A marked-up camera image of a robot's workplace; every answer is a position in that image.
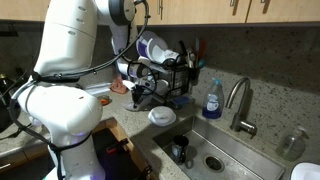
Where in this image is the black mug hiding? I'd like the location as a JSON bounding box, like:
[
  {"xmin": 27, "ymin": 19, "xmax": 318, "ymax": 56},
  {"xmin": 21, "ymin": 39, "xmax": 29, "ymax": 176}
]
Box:
[{"xmin": 171, "ymin": 134, "xmax": 190, "ymax": 165}]

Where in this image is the steel kitchen faucet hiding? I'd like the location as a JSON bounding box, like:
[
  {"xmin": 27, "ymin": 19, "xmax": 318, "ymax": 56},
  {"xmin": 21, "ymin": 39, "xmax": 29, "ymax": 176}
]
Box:
[{"xmin": 225, "ymin": 76, "xmax": 259, "ymax": 137}]

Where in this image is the blue sponge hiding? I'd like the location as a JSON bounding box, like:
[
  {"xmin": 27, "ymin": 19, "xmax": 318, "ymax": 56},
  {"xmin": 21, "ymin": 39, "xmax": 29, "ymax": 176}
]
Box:
[{"xmin": 171, "ymin": 96, "xmax": 192, "ymax": 110}]

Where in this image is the glass soap dispenser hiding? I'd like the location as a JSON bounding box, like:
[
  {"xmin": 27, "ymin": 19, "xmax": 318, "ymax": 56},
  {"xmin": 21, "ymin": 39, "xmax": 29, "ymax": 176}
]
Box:
[{"xmin": 275, "ymin": 126, "xmax": 310, "ymax": 163}]

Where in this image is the white dinner plate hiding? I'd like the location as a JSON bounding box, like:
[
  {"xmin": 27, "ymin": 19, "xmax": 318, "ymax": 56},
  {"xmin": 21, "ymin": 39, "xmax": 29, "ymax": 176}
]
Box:
[{"xmin": 146, "ymin": 36, "xmax": 170, "ymax": 65}]

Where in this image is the black utensil holder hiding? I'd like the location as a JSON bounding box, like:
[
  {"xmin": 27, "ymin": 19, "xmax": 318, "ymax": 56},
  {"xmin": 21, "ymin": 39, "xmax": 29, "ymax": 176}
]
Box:
[{"xmin": 187, "ymin": 66, "xmax": 201, "ymax": 87}]

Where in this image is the stainless steel sink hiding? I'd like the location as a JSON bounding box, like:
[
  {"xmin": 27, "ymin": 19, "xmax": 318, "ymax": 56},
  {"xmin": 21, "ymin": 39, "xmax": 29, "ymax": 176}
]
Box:
[{"xmin": 152, "ymin": 115, "xmax": 287, "ymax": 180}]

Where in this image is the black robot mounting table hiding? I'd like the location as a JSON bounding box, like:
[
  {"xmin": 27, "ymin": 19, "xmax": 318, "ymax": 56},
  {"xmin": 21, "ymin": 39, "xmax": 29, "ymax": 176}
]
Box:
[{"xmin": 91, "ymin": 127, "xmax": 155, "ymax": 180}]

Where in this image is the black wire dish rack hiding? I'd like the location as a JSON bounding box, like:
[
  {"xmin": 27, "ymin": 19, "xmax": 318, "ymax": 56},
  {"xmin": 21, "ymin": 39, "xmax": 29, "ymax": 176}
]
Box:
[{"xmin": 132, "ymin": 55, "xmax": 198, "ymax": 105}]

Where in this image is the red black clamp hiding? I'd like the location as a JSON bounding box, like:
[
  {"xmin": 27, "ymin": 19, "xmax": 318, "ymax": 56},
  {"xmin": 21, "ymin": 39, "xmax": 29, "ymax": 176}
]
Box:
[{"xmin": 105, "ymin": 137, "xmax": 130, "ymax": 155}]

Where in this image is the teal spatula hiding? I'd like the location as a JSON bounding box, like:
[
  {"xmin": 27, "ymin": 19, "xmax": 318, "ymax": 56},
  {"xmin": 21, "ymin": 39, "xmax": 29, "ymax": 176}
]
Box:
[{"xmin": 194, "ymin": 37, "xmax": 200, "ymax": 64}]

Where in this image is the red spatula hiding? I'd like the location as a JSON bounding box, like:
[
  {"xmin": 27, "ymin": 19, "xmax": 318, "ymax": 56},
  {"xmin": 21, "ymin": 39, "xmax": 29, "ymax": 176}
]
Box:
[{"xmin": 197, "ymin": 38, "xmax": 207, "ymax": 62}]

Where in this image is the black spatula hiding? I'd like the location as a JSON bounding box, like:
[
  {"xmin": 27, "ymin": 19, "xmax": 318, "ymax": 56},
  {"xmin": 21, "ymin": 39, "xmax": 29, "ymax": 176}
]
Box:
[{"xmin": 178, "ymin": 40, "xmax": 190, "ymax": 64}]

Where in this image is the light wood cabinet door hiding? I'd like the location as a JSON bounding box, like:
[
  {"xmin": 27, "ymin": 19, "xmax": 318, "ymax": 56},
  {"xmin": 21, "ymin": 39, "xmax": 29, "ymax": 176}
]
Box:
[
  {"xmin": 0, "ymin": 0, "xmax": 165, "ymax": 26},
  {"xmin": 245, "ymin": 0, "xmax": 320, "ymax": 24},
  {"xmin": 162, "ymin": 0, "xmax": 249, "ymax": 25}
]

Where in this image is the blue dish soap bottle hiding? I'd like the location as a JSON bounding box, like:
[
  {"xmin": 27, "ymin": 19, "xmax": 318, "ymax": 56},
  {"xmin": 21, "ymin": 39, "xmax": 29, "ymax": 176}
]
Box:
[{"xmin": 201, "ymin": 77, "xmax": 225, "ymax": 120}]

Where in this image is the white plastic bowl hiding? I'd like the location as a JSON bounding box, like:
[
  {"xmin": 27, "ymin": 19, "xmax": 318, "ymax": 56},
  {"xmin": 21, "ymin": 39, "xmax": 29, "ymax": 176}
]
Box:
[{"xmin": 147, "ymin": 105, "xmax": 177, "ymax": 128}]

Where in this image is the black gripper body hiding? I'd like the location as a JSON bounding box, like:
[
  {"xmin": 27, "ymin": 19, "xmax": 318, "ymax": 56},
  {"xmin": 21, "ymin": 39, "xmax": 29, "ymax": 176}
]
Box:
[{"xmin": 131, "ymin": 83, "xmax": 148, "ymax": 101}]

